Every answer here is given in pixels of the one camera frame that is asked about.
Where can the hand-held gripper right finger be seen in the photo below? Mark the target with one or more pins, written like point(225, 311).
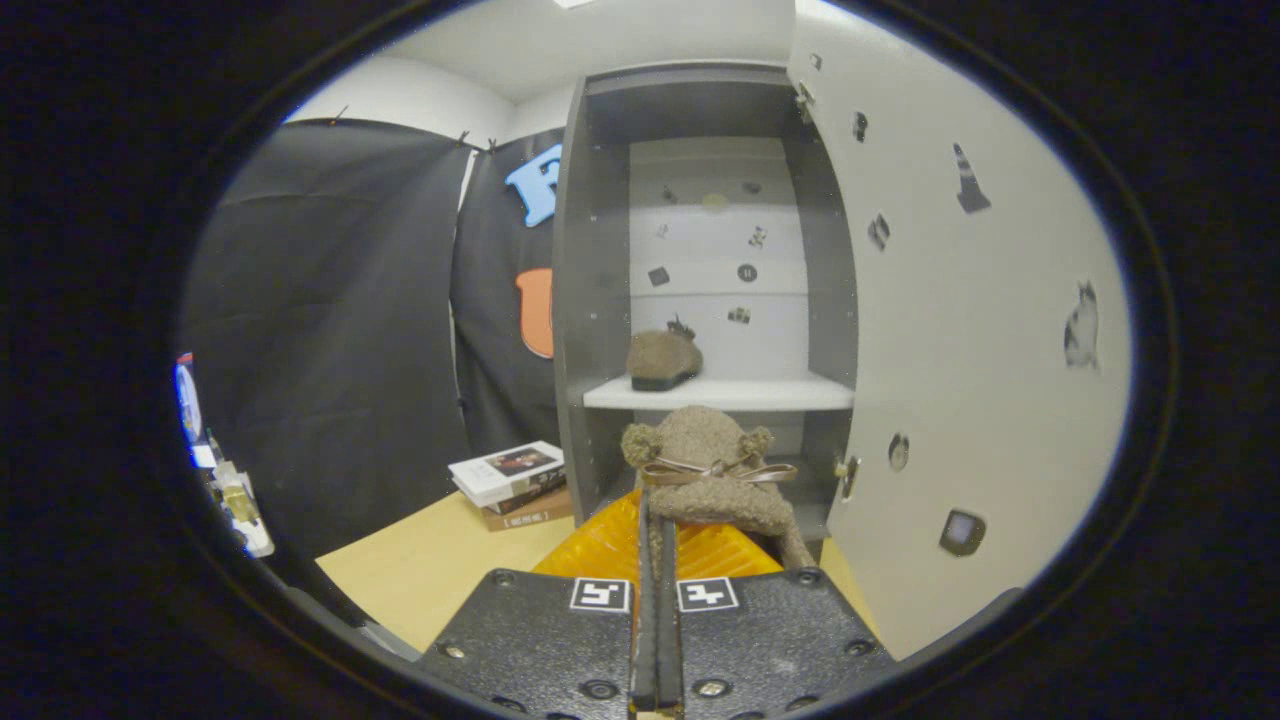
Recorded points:
point(780, 640)

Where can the grey shoe cabinet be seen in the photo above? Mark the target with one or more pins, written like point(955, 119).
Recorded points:
point(590, 250)

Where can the dark cover book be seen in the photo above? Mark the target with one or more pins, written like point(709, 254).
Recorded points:
point(535, 493)

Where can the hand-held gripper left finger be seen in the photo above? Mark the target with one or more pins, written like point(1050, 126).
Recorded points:
point(540, 640)

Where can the metal door hinge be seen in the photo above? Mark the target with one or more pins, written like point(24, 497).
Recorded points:
point(847, 475)
point(803, 100)

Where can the white cabinet shelf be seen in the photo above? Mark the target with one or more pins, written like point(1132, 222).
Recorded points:
point(740, 393)

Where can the brown fuzzy shoe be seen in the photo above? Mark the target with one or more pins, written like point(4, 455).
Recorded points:
point(662, 358)
point(710, 450)

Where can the blue printed box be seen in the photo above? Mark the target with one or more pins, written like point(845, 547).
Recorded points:
point(187, 400)

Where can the light grey shoe cabinet door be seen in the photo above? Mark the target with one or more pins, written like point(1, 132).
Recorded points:
point(980, 400)

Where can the white tray with small items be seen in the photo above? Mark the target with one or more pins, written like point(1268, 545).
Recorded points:
point(240, 505)

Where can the brown book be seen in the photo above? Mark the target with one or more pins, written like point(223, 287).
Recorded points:
point(530, 515)

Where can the black backdrop cloth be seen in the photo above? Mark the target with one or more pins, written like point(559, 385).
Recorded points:
point(330, 300)

